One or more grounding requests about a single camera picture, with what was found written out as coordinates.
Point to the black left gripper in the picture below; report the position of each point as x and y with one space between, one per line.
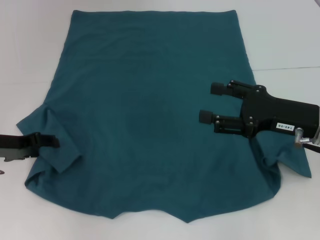
7 141

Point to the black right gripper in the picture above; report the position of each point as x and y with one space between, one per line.
275 112

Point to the blue shirt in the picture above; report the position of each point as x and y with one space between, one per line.
137 100

